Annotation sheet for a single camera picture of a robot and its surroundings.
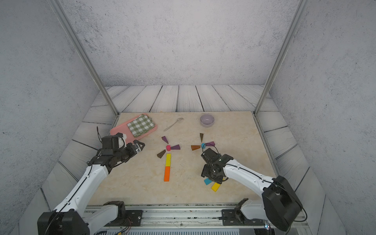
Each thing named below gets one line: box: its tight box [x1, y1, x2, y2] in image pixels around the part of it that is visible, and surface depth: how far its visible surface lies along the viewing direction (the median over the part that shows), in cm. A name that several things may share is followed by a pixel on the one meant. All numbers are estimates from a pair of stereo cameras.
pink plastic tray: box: [110, 113, 158, 144], surface depth 114 cm
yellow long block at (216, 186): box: [211, 182, 221, 192], surface depth 84 cm
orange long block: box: [164, 165, 171, 182], surface depth 91 cm
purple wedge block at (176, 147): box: [170, 144, 181, 150], surface depth 101 cm
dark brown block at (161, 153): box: [156, 149, 166, 159], surface depth 98 cm
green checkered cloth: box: [127, 114, 156, 138], surface depth 113 cm
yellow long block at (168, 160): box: [165, 153, 172, 167], surface depth 96 cm
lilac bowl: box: [199, 114, 215, 128], surface depth 113 cm
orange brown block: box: [190, 144, 201, 151], surface depth 101 cm
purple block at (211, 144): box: [205, 141, 215, 147], surface depth 101 cm
